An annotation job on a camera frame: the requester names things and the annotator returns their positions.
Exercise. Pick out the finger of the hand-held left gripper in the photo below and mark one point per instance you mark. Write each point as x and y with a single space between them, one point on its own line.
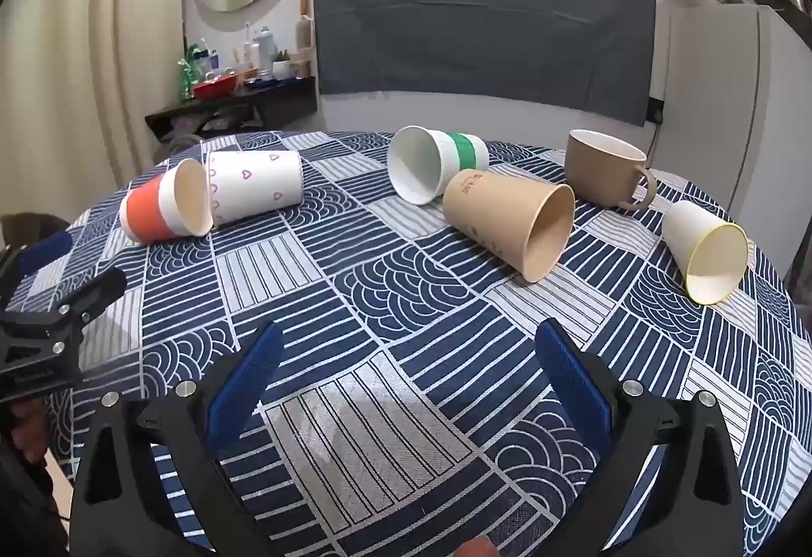
41 253
98 290

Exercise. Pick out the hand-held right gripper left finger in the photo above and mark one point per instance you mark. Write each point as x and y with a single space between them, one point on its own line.
244 395

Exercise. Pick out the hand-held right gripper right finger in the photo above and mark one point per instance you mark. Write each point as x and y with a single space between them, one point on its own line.
574 389

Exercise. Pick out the orange banded paper cup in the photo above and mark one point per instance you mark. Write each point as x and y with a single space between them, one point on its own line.
147 214

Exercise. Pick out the heart print white paper cup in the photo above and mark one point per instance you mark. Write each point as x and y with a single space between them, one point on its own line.
254 186

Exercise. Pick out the yellow rimmed white paper cup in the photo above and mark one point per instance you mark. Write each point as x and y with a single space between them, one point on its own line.
688 230

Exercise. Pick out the brown kraft paper cup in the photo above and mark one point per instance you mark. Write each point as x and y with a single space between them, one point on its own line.
488 208

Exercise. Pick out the green banded white paper cup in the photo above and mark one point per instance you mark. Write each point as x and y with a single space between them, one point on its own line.
466 151

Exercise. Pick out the brown chair back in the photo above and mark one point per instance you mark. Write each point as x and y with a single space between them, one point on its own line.
32 227

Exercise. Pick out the blue patterned tablecloth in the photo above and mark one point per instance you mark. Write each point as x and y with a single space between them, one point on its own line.
393 303

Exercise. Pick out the beige curtain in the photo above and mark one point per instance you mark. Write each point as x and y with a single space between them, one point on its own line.
95 55

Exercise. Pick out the tan ceramic mug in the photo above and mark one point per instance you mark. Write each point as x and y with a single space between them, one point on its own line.
590 176

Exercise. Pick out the green bottle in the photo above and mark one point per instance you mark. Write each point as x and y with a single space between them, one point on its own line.
186 78

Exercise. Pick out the red bowl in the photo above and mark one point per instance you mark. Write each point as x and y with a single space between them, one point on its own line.
215 87

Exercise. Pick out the black side shelf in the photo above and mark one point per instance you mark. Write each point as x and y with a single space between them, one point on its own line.
279 103

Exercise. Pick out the small potted plant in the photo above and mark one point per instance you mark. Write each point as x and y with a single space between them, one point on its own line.
281 67

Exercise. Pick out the white thermos bottle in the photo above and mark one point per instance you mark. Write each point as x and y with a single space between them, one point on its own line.
265 52

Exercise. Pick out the white refrigerator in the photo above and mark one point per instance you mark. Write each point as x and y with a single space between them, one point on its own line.
717 100

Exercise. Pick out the beige bottle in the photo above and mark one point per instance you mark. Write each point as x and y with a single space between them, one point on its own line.
305 27

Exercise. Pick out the grey cloth cover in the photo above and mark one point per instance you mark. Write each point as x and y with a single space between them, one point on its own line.
482 24

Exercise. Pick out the wall power socket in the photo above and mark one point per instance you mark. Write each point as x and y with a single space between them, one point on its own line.
655 111

